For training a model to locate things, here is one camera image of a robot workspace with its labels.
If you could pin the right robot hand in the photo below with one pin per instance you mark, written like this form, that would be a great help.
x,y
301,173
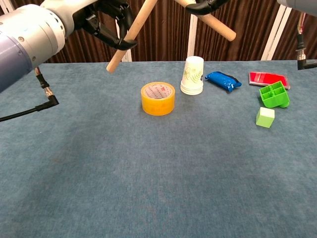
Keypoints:
x,y
205,6

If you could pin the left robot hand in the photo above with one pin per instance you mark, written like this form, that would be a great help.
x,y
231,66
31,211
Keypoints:
x,y
74,12

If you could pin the wooden drumstick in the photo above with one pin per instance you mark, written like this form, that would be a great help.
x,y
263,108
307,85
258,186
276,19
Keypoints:
x,y
218,26
142,15

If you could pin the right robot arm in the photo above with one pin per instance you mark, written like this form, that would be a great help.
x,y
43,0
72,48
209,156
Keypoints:
x,y
302,5

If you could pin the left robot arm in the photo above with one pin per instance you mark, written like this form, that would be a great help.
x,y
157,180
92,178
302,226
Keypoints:
x,y
22,49

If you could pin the brown pleated curtain panel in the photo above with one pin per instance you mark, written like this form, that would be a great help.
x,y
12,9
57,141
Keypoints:
x,y
86,49
163,37
287,37
247,24

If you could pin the white paper cup stack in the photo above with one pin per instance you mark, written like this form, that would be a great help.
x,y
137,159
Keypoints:
x,y
193,74

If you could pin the blue snack packet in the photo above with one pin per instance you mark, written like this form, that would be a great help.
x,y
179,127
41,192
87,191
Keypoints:
x,y
221,80

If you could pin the red flat box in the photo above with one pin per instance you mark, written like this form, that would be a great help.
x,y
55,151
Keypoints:
x,y
262,78

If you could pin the yellow tape roll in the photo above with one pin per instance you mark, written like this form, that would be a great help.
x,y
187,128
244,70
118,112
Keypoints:
x,y
158,106

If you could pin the green four-cell tray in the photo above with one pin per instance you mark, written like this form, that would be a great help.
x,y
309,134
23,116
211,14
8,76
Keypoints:
x,y
272,100

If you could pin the light green cube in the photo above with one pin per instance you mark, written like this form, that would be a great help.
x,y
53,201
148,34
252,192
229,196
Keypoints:
x,y
263,120

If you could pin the blue table cloth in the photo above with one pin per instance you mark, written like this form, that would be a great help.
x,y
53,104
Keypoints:
x,y
148,173

